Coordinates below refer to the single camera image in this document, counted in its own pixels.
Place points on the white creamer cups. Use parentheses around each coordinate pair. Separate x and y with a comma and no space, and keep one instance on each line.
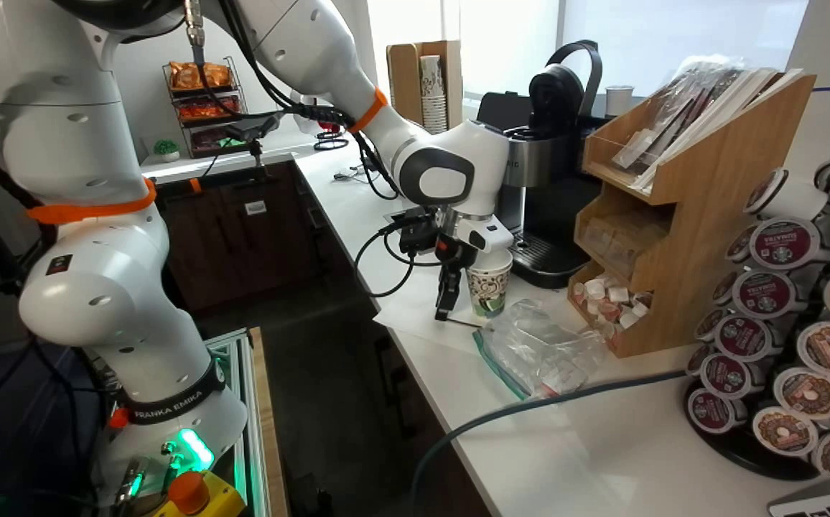
(616,302)

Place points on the stack of white cups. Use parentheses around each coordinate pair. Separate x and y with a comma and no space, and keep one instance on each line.
(431,97)

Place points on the yellow emergency stop box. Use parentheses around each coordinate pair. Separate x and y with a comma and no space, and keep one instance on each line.
(192,498)

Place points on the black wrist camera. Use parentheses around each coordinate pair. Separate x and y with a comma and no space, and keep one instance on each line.
(413,232)

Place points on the black plastic container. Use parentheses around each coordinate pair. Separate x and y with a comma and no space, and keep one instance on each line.
(502,107)

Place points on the clear plastic zip bag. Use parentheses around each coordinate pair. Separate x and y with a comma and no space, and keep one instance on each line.
(537,354)

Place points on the wooden board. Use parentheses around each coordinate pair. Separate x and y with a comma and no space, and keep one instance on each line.
(267,432)

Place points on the white paper napkin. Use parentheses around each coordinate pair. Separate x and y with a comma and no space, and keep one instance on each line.
(408,310)

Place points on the maroon lid coffee pod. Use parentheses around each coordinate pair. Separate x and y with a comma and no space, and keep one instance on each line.
(738,249)
(724,290)
(767,192)
(785,245)
(724,376)
(744,337)
(709,409)
(708,323)
(764,295)

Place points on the wooden condiment organizer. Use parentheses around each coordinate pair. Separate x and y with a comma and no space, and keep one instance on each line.
(691,211)

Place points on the orange snack bag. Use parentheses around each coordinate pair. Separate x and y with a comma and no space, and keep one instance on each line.
(212,77)
(207,111)

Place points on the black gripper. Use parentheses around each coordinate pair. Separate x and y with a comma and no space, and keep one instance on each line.
(458,255)

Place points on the thin black straw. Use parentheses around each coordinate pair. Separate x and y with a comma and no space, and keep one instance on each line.
(464,323)

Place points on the dark wooden cabinet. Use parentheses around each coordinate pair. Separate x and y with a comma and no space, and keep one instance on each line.
(230,241)

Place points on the white printed box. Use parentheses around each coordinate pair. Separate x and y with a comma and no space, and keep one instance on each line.
(826,501)

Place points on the green round object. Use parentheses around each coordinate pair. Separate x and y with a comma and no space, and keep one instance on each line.
(164,152)

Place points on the tea bag packets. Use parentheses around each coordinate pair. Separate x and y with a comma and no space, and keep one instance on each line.
(691,101)

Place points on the stacked printed paper coffee cups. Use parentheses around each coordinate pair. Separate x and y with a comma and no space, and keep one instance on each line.
(488,290)

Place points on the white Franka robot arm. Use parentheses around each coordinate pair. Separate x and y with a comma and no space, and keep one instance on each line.
(77,277)

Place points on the black pod coffee machine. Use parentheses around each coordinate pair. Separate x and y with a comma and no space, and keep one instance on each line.
(558,192)

